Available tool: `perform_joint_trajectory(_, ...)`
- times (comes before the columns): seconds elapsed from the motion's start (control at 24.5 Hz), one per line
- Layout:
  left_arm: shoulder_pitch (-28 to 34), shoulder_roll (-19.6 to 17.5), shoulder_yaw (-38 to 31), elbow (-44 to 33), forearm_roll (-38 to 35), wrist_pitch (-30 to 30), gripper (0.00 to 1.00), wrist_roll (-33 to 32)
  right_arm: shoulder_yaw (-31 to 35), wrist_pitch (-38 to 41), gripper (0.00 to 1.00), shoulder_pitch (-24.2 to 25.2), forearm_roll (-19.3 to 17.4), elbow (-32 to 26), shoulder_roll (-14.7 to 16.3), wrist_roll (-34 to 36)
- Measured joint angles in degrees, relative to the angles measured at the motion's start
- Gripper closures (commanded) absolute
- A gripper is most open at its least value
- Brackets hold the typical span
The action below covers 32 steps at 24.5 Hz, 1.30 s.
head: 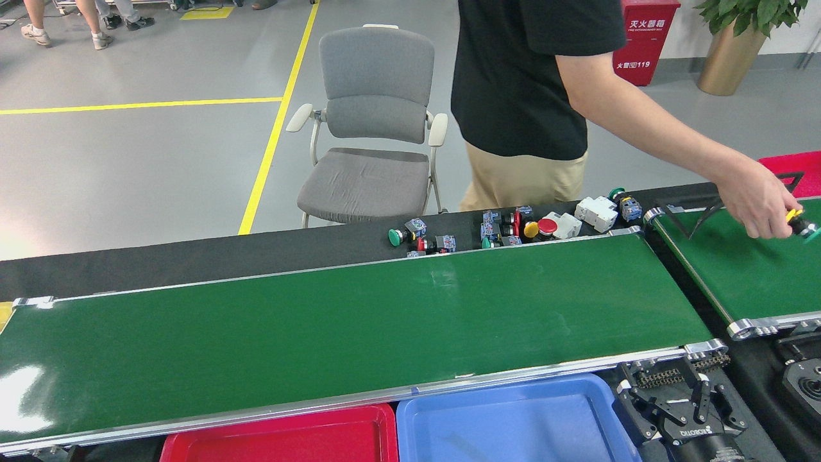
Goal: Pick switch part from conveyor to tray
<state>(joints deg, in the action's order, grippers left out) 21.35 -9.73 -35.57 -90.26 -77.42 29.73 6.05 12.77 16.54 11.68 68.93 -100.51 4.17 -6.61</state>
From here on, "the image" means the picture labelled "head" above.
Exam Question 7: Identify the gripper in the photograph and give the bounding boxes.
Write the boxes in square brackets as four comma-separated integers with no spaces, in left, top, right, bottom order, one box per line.
[617,373,750,462]

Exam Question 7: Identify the black conveyor motor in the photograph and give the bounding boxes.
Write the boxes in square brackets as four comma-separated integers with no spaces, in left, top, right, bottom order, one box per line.
[773,330,821,443]

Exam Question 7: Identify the green infeed conveyor belt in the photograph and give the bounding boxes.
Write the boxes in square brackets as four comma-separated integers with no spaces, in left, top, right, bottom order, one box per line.
[643,196,821,341]

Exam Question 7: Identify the blue plastic tray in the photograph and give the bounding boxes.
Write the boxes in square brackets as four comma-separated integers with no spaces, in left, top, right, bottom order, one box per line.
[396,372,642,462]

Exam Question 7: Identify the long green conveyor belt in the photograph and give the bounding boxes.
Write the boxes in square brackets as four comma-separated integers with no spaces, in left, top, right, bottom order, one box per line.
[0,226,732,456]

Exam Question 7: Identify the red plastic tray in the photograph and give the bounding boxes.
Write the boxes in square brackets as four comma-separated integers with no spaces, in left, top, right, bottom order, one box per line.
[159,403,400,462]

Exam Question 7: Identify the person's left hand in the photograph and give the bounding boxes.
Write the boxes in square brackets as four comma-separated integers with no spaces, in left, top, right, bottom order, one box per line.
[715,159,802,239]

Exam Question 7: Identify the red plastic bin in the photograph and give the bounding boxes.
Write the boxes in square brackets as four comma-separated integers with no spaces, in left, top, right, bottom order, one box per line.
[759,151,821,200]

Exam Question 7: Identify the potted plant in gold pot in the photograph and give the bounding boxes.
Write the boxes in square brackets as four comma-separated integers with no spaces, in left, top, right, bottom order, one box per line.
[693,0,810,97]

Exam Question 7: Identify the red fire extinguisher box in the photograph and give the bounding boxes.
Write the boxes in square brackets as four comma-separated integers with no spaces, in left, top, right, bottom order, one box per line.
[613,0,682,87]

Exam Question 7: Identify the grey office chair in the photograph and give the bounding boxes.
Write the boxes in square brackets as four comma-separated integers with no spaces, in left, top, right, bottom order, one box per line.
[285,24,450,228]

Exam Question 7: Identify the black drive chain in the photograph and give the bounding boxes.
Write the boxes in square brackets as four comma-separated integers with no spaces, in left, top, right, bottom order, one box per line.
[634,352,732,389]

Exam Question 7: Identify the black wire guide bracket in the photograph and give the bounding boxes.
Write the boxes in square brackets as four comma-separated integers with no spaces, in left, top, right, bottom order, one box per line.
[661,172,806,241]

